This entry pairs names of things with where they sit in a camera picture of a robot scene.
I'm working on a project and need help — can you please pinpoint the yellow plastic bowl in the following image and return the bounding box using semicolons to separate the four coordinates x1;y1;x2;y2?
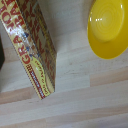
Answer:
86;0;128;61

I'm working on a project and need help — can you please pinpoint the granola bar cardboard box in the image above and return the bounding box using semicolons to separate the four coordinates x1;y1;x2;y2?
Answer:
0;0;58;101

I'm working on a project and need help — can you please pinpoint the black fabric storage bin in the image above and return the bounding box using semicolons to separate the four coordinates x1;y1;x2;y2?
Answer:
0;35;6;72

